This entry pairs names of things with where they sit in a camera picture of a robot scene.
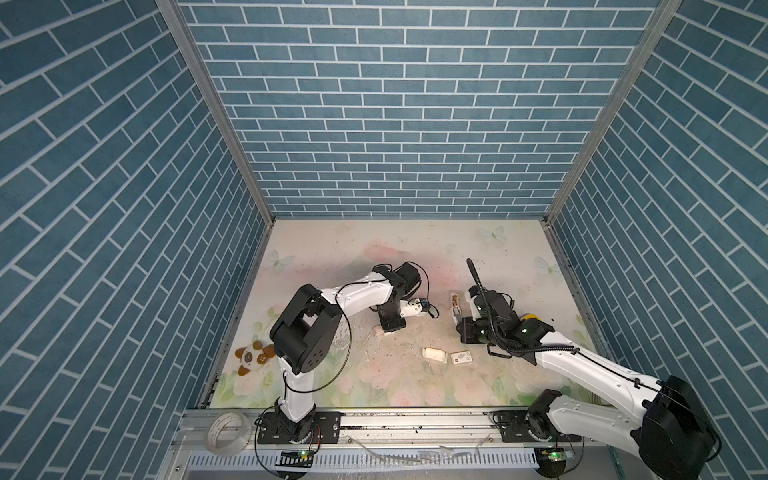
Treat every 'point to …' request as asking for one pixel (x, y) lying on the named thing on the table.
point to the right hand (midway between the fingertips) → (453, 324)
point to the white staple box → (462, 357)
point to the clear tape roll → (215, 423)
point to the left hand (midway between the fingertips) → (391, 326)
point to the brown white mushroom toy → (248, 356)
